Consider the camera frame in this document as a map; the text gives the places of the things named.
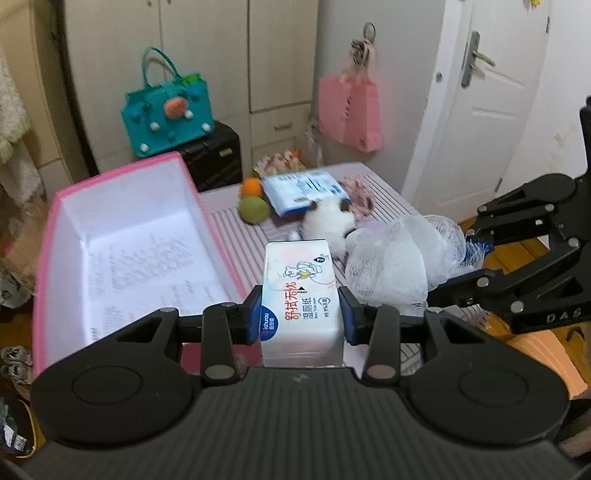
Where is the white tissue pack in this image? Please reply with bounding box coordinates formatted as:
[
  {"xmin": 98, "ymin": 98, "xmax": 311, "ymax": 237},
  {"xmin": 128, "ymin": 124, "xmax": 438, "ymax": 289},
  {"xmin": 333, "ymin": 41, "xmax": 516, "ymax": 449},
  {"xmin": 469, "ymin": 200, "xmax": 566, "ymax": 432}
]
[{"xmin": 259, "ymin": 240, "xmax": 344, "ymax": 368}]

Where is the white brown plush toy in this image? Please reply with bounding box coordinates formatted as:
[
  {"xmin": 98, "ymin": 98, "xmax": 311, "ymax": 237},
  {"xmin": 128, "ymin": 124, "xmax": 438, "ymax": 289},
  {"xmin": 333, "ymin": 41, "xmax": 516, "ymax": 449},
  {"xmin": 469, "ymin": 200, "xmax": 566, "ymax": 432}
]
[{"xmin": 287, "ymin": 198, "xmax": 356, "ymax": 260}]

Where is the green plush ball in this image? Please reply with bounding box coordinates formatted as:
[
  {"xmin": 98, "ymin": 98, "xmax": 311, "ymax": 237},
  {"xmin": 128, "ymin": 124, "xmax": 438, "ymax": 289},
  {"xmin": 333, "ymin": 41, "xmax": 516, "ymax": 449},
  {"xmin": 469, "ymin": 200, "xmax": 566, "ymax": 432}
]
[{"xmin": 238, "ymin": 196, "xmax": 270, "ymax": 225}]

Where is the pink floral scrunchie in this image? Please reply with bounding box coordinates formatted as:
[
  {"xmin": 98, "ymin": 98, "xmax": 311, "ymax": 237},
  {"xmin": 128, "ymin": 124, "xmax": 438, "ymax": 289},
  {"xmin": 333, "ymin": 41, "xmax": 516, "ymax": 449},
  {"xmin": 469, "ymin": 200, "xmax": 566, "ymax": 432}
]
[{"xmin": 339, "ymin": 175, "xmax": 376, "ymax": 221}]

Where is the blue wet wipes pack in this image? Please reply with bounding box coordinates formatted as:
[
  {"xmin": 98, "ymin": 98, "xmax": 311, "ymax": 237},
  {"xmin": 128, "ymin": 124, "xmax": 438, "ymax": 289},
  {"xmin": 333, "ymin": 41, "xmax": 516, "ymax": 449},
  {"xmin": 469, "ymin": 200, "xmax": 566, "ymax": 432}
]
[{"xmin": 262, "ymin": 170, "xmax": 351, "ymax": 217}]

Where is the orange plush ball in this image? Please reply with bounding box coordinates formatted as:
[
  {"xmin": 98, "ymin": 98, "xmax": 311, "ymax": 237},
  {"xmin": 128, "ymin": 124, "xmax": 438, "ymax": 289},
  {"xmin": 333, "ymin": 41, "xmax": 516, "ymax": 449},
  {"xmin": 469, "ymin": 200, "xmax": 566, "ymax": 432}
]
[{"xmin": 240, "ymin": 177, "xmax": 263, "ymax": 198}]

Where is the striped tablecloth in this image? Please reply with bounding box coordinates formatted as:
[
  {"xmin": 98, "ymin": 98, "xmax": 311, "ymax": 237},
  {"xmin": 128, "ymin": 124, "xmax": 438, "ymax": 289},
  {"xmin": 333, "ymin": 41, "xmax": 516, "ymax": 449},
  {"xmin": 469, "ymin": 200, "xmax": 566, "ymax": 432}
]
[{"xmin": 201, "ymin": 170, "xmax": 485, "ymax": 368}]

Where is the white printed paper sheet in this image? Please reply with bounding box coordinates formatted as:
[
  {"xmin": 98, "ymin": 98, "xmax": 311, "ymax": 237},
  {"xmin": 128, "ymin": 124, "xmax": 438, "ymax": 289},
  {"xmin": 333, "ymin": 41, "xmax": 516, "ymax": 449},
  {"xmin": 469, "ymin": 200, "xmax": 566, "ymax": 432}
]
[{"xmin": 84, "ymin": 219, "xmax": 231, "ymax": 342}]

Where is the pink cardboard box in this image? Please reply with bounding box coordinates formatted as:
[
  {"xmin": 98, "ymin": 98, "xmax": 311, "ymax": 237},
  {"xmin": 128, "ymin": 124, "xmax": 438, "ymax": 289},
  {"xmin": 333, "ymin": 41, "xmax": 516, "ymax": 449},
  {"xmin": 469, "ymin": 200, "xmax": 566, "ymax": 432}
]
[{"xmin": 32, "ymin": 153, "xmax": 247, "ymax": 375}]

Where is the black suitcase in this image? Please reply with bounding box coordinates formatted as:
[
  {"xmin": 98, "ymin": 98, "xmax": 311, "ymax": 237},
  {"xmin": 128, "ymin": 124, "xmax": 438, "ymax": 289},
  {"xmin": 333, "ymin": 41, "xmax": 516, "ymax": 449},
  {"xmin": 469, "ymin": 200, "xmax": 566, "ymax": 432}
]
[{"xmin": 176, "ymin": 121, "xmax": 242, "ymax": 192}]

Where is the pink paper bag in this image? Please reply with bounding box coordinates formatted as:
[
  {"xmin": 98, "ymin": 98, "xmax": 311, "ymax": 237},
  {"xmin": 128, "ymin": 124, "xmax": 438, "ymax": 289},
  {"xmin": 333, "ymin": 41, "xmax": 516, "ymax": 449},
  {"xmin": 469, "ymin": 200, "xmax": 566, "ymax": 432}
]
[{"xmin": 318, "ymin": 39, "xmax": 383, "ymax": 153}]

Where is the teal felt handbag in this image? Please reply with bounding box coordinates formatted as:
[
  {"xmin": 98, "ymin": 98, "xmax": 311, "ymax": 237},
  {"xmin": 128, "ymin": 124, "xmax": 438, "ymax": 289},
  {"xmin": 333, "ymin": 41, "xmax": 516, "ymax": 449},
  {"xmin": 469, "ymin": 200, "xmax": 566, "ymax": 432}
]
[{"xmin": 121, "ymin": 47, "xmax": 214, "ymax": 158}]

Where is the white door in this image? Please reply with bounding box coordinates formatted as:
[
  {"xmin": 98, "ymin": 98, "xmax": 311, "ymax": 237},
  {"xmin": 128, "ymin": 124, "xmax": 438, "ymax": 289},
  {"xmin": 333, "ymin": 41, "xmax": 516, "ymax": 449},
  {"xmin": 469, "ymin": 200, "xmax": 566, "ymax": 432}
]
[{"xmin": 403, "ymin": 1, "xmax": 551, "ymax": 221}]

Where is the pair of sneakers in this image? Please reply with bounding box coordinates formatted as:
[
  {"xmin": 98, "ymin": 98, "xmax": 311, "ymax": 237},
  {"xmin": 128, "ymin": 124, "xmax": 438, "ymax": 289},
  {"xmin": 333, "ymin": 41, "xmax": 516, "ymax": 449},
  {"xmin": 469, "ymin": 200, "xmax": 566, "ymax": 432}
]
[{"xmin": 1, "ymin": 345, "xmax": 33, "ymax": 385}]

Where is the white knitted pajama jacket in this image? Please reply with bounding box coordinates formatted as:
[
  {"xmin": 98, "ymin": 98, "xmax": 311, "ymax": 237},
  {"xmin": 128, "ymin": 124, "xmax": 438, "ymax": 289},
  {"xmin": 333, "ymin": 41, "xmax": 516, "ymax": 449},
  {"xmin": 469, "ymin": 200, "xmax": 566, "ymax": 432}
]
[{"xmin": 0, "ymin": 52, "xmax": 31, "ymax": 165}]

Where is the beige wooden wardrobe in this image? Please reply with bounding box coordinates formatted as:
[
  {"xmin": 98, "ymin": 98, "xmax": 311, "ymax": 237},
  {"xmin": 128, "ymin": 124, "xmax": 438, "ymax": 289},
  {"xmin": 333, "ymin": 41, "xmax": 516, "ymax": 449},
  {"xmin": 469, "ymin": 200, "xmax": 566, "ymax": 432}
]
[{"xmin": 1, "ymin": 1, "xmax": 320, "ymax": 185}]

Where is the silver door handle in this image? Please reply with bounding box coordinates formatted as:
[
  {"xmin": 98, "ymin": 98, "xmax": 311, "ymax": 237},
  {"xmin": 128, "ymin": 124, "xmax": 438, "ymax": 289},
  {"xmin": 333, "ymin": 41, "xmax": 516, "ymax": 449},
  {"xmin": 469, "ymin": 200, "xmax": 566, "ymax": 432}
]
[{"xmin": 461, "ymin": 30, "xmax": 496, "ymax": 89}]

